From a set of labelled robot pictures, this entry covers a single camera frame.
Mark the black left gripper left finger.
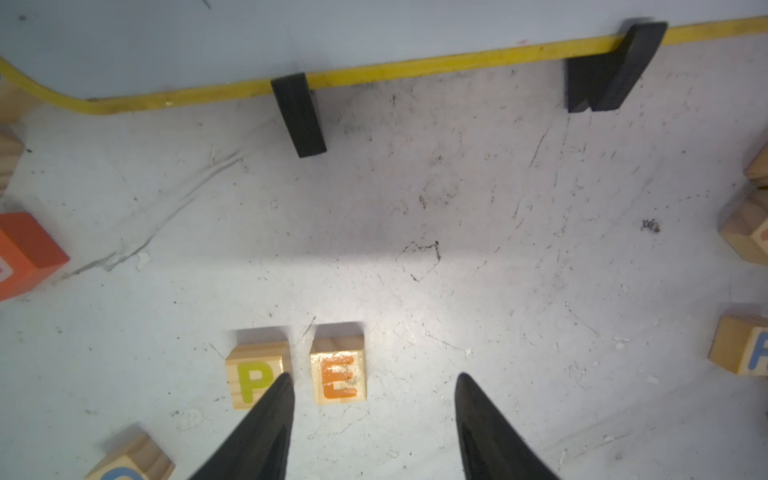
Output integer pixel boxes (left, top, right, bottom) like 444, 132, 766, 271
192, 373, 295, 480

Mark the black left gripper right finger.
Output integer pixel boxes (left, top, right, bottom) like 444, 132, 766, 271
455, 373, 558, 480

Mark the wooden P letter block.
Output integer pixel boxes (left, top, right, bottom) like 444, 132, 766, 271
225, 341, 292, 410

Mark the wooden E letter block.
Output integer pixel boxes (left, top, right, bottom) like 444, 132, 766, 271
310, 335, 367, 406

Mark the wooden C letter block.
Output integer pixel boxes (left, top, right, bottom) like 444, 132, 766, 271
84, 433, 175, 480

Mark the wooden H letter block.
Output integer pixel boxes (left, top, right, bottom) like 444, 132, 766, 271
708, 315, 767, 377

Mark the red letter block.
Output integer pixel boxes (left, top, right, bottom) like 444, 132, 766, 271
1, 212, 70, 301

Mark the wooden A letter block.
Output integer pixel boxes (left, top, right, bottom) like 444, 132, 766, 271
719, 190, 767, 266

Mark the whiteboard with PEAR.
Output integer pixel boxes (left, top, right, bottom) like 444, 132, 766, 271
1, 1, 767, 115

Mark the left black whiteboard foot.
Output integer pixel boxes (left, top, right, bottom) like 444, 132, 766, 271
271, 73, 327, 158

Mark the black whiteboard foot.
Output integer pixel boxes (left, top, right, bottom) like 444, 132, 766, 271
271, 73, 327, 158
566, 22, 668, 113

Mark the right black whiteboard foot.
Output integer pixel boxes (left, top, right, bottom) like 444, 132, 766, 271
566, 22, 668, 113

